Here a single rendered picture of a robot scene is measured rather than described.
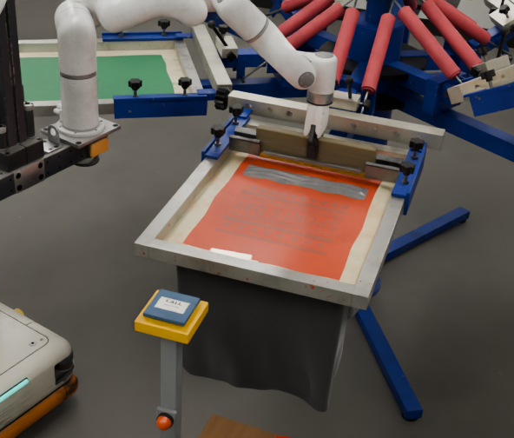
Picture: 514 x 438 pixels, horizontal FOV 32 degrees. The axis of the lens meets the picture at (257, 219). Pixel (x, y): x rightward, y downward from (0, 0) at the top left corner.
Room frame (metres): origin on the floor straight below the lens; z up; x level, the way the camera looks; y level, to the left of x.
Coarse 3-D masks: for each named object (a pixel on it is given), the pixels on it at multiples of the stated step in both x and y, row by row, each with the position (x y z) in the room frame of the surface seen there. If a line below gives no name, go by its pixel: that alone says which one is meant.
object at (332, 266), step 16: (320, 176) 2.28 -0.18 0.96; (336, 176) 2.29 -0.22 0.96; (352, 176) 2.29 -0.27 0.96; (304, 192) 2.18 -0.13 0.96; (320, 192) 2.19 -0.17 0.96; (368, 192) 2.21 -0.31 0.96; (352, 208) 2.11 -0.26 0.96; (368, 208) 2.12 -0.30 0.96; (352, 224) 2.03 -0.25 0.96; (336, 240) 1.94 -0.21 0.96; (352, 240) 1.95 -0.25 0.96; (272, 256) 1.85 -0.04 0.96; (288, 256) 1.85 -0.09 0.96; (304, 256) 1.86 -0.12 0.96; (320, 256) 1.86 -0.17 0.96; (336, 256) 1.87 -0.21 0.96; (304, 272) 1.79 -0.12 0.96; (320, 272) 1.79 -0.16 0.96; (336, 272) 1.80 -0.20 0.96
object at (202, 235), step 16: (256, 160) 2.35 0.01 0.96; (272, 160) 2.36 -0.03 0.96; (240, 176) 2.25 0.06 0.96; (224, 192) 2.15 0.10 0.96; (240, 192) 2.16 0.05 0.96; (288, 192) 2.18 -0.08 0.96; (208, 208) 2.06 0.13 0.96; (224, 208) 2.07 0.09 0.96; (208, 224) 1.98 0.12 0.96; (192, 240) 1.90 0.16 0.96; (208, 240) 1.90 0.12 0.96; (224, 240) 1.91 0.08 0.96; (240, 240) 1.91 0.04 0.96; (256, 256) 1.84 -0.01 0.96
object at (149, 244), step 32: (256, 128) 2.52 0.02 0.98; (288, 128) 2.52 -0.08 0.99; (224, 160) 2.33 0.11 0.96; (192, 192) 2.09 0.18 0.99; (160, 224) 1.91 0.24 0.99; (384, 224) 1.98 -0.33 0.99; (160, 256) 1.80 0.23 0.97; (192, 256) 1.78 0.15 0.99; (224, 256) 1.78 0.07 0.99; (384, 256) 1.84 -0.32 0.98; (288, 288) 1.71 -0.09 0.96; (320, 288) 1.69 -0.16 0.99; (352, 288) 1.69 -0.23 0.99
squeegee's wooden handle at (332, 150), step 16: (272, 128) 2.36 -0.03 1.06; (272, 144) 2.35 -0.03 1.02; (288, 144) 2.33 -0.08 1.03; (304, 144) 2.32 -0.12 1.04; (320, 144) 2.31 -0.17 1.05; (336, 144) 2.29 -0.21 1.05; (352, 144) 2.29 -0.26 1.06; (320, 160) 2.30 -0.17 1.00; (336, 160) 2.29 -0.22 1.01; (352, 160) 2.28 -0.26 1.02; (368, 160) 2.27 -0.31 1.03
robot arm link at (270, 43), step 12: (264, 36) 2.23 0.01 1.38; (276, 36) 2.24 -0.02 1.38; (264, 48) 2.23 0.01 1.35; (276, 48) 2.22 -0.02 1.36; (288, 48) 2.22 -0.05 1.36; (276, 60) 2.21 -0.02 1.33; (288, 60) 2.21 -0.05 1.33; (300, 60) 2.22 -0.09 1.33; (288, 72) 2.21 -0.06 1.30; (300, 72) 2.22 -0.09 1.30; (312, 72) 2.23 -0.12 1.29; (300, 84) 2.22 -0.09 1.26; (312, 84) 2.23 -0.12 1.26
